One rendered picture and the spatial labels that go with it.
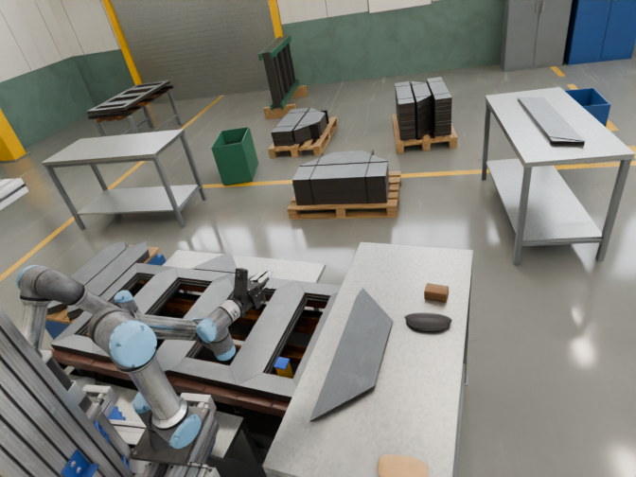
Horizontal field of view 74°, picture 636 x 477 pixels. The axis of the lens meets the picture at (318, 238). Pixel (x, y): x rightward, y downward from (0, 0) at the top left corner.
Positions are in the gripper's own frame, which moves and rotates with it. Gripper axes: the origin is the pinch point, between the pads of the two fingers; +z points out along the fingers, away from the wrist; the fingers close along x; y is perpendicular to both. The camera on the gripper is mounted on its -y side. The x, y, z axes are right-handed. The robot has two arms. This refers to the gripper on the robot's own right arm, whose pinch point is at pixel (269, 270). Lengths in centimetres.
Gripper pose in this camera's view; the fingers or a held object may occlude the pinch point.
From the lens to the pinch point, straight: 165.2
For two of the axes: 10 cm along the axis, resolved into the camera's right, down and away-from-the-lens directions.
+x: 7.6, 1.2, -6.4
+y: 2.6, 8.4, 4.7
